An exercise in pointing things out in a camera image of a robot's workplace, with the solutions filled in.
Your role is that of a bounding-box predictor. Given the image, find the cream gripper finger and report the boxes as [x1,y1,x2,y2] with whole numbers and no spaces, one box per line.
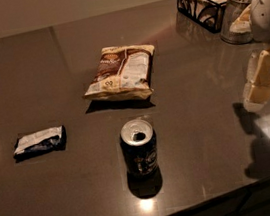
[243,83,270,113]
[246,50,260,83]

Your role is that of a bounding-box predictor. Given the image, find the brown chip bag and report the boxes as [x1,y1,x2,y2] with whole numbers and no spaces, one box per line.
[84,44,155,102]

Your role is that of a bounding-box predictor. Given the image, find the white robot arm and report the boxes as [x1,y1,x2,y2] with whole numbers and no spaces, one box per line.
[243,0,270,113]

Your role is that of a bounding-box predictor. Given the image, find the dark pepsi can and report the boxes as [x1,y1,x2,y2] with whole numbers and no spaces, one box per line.
[120,118,158,179]

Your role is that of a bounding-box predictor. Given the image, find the metal utensil cup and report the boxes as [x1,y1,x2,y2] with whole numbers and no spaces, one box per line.
[220,0,253,45]

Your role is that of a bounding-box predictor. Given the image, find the blue white snack packet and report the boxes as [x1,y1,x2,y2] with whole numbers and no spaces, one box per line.
[14,125,67,162]

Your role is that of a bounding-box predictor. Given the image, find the black wire napkin basket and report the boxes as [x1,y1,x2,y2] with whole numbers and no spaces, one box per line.
[177,0,227,33]

